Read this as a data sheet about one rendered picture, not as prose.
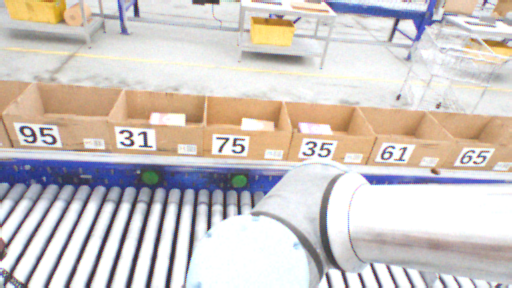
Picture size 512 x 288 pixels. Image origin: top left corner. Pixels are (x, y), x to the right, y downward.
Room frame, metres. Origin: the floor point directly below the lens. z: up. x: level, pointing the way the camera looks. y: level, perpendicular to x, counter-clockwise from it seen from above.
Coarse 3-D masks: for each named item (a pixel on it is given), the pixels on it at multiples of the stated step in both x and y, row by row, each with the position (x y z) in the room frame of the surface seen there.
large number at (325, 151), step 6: (306, 144) 1.22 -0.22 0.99; (312, 144) 1.23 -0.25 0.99; (318, 144) 1.23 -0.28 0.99; (324, 144) 1.23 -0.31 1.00; (330, 144) 1.24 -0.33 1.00; (300, 150) 1.22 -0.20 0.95; (306, 150) 1.22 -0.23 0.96; (312, 150) 1.23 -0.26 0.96; (318, 150) 1.23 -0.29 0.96; (324, 150) 1.24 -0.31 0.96; (330, 150) 1.24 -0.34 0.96; (300, 156) 1.22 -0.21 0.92; (306, 156) 1.22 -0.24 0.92; (312, 156) 1.23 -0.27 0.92; (318, 156) 1.23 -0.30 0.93; (324, 156) 1.24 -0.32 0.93; (330, 156) 1.24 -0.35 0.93
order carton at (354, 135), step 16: (288, 112) 1.50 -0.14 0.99; (304, 112) 1.52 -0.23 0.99; (320, 112) 1.53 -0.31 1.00; (336, 112) 1.54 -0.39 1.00; (352, 112) 1.56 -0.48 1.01; (336, 128) 1.55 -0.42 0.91; (352, 128) 1.51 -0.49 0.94; (368, 128) 1.37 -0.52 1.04; (336, 144) 1.25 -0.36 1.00; (352, 144) 1.26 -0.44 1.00; (368, 144) 1.27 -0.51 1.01; (288, 160) 1.21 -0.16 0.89; (304, 160) 1.23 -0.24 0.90; (336, 160) 1.25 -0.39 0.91
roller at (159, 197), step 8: (160, 192) 1.03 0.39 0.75; (160, 200) 0.98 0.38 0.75; (152, 208) 0.93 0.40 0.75; (160, 208) 0.94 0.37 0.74; (152, 216) 0.89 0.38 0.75; (160, 216) 0.91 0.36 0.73; (152, 224) 0.85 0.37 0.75; (152, 232) 0.81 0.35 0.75; (144, 240) 0.77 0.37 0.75; (152, 240) 0.78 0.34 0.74; (144, 248) 0.73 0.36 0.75; (152, 248) 0.75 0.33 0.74; (144, 256) 0.70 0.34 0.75; (152, 256) 0.72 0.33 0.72; (136, 264) 0.67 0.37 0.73; (144, 264) 0.67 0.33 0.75; (136, 272) 0.64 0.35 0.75; (144, 272) 0.64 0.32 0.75; (136, 280) 0.61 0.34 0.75; (144, 280) 0.61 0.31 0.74
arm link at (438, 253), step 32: (320, 160) 0.47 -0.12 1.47; (288, 192) 0.38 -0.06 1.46; (320, 192) 0.36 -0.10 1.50; (352, 192) 0.35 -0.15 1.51; (384, 192) 0.34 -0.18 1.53; (416, 192) 0.32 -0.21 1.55; (448, 192) 0.30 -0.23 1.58; (480, 192) 0.29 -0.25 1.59; (320, 224) 0.31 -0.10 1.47; (352, 224) 0.31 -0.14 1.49; (384, 224) 0.29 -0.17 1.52; (416, 224) 0.28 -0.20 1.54; (448, 224) 0.26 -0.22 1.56; (480, 224) 0.25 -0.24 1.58; (320, 256) 0.29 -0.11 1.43; (352, 256) 0.29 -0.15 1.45; (384, 256) 0.28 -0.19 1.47; (416, 256) 0.26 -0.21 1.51; (448, 256) 0.24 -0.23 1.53; (480, 256) 0.23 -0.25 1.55
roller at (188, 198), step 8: (184, 192) 1.06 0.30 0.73; (192, 192) 1.06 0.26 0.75; (184, 200) 1.01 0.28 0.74; (192, 200) 1.01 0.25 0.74; (184, 208) 0.96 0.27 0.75; (192, 208) 0.97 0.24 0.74; (184, 216) 0.91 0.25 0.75; (192, 216) 0.93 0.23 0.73; (184, 224) 0.87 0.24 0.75; (184, 232) 0.83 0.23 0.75; (184, 240) 0.79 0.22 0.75; (176, 248) 0.76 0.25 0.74; (184, 248) 0.76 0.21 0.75; (176, 256) 0.72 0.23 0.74; (184, 256) 0.73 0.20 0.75; (176, 264) 0.69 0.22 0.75; (184, 264) 0.70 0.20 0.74; (176, 272) 0.66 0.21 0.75; (184, 272) 0.67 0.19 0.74; (176, 280) 0.63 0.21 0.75; (184, 280) 0.64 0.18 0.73
